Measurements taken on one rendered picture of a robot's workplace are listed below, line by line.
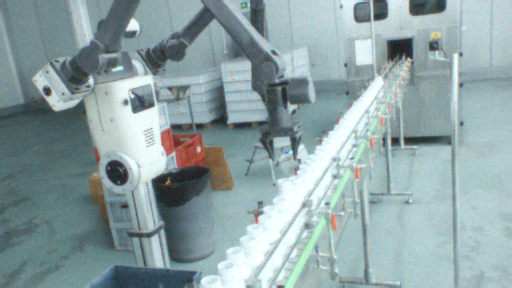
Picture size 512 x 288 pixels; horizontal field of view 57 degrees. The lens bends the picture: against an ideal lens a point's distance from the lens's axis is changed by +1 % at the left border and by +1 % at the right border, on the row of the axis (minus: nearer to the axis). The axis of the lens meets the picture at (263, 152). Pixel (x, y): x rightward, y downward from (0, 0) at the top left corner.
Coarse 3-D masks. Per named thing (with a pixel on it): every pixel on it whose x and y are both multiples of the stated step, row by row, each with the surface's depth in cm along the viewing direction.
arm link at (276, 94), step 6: (270, 84) 123; (276, 84) 122; (282, 84) 121; (270, 90) 121; (276, 90) 120; (282, 90) 121; (270, 96) 121; (276, 96) 121; (282, 96) 121; (270, 102) 122; (276, 102) 121; (282, 102) 121; (276, 108) 122
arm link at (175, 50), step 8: (200, 16) 169; (208, 16) 169; (192, 24) 171; (200, 24) 171; (208, 24) 172; (176, 32) 181; (184, 32) 173; (192, 32) 173; (200, 32) 174; (176, 40) 175; (184, 40) 174; (192, 40) 175; (168, 48) 175; (176, 48) 175; (184, 48) 175; (168, 56) 177; (176, 56) 177; (184, 56) 177
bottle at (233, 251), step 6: (228, 252) 99; (234, 252) 100; (240, 252) 98; (228, 258) 98; (234, 258) 97; (240, 258) 98; (240, 264) 98; (246, 264) 100; (240, 270) 98; (246, 270) 98; (240, 276) 97; (246, 276) 98; (252, 276) 100; (246, 282) 98
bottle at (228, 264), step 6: (222, 264) 94; (228, 264) 95; (234, 264) 93; (222, 270) 92; (228, 270) 92; (234, 270) 92; (222, 276) 92; (228, 276) 92; (234, 276) 92; (222, 282) 92; (228, 282) 92; (234, 282) 92; (240, 282) 94
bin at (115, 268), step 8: (104, 272) 143; (112, 272) 147; (120, 272) 147; (128, 272) 146; (136, 272) 145; (144, 272) 144; (152, 272) 143; (160, 272) 142; (168, 272) 141; (176, 272) 140; (184, 272) 139; (192, 272) 138; (200, 272) 137; (96, 280) 140; (104, 280) 143; (112, 280) 147; (120, 280) 148; (128, 280) 147; (136, 280) 146; (144, 280) 145; (152, 280) 144; (160, 280) 143; (168, 280) 142; (176, 280) 141; (184, 280) 140; (200, 280) 137
